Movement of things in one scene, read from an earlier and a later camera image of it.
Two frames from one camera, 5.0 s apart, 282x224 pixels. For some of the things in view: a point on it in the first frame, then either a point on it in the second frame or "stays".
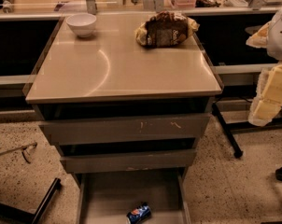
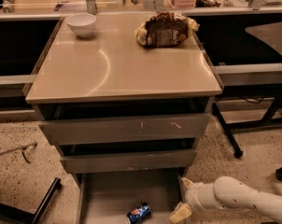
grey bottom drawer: (107, 197) stays
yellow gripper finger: (273, 91) to (181, 212)
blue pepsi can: (139, 213) stays
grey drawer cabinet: (127, 118) stays
